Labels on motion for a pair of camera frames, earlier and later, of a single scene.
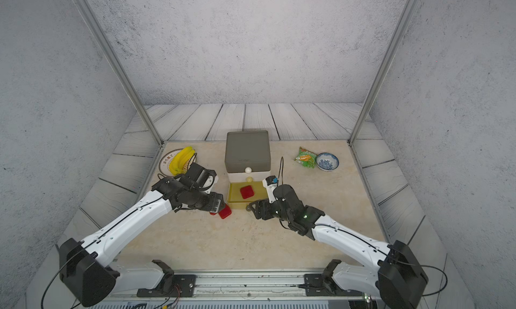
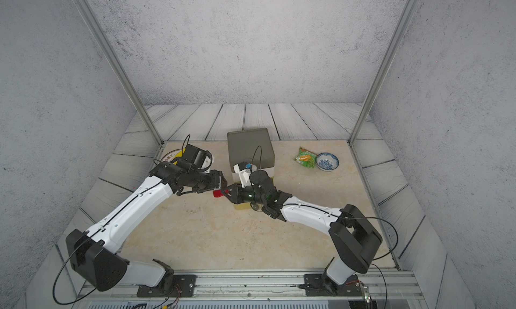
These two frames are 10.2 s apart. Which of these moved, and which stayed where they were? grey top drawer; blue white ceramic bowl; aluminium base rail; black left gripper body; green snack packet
Moved: black left gripper body
Stayed: green snack packet; blue white ceramic bowl; aluminium base rail; grey top drawer
